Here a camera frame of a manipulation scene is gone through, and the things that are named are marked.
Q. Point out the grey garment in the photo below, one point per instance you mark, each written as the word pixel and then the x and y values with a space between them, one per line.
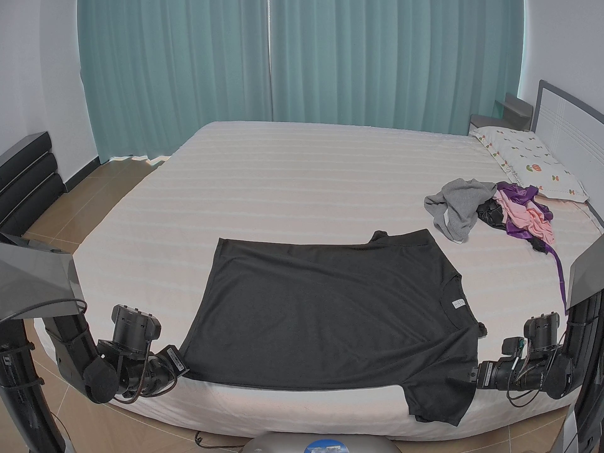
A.
pixel 460 201

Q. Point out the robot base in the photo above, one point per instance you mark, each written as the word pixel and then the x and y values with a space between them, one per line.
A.
pixel 283 445

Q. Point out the blue-green curtain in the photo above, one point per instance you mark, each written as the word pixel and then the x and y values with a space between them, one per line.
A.
pixel 174 64
pixel 387 45

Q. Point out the white printed pillow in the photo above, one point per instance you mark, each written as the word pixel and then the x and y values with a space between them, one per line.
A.
pixel 528 156

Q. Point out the black T-shirt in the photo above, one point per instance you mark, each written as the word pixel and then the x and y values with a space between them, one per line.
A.
pixel 330 309

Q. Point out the grey bedside table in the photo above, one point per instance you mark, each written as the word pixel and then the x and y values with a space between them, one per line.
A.
pixel 514 109

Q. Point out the black chest of drawers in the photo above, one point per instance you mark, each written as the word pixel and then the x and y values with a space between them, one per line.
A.
pixel 28 177

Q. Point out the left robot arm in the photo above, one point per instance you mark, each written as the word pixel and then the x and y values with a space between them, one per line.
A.
pixel 33 276

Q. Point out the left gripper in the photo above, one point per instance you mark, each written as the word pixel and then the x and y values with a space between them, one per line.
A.
pixel 163 373

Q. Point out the pile of clothes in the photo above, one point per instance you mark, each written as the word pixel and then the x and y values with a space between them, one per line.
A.
pixel 524 210

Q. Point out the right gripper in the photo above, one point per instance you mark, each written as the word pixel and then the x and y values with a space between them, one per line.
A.
pixel 498 374

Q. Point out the bed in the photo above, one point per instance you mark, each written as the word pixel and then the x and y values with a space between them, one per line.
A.
pixel 306 182

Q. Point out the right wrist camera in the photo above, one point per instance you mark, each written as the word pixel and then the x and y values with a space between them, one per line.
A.
pixel 510 347

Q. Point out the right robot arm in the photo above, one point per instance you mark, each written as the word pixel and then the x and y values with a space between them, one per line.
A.
pixel 590 276

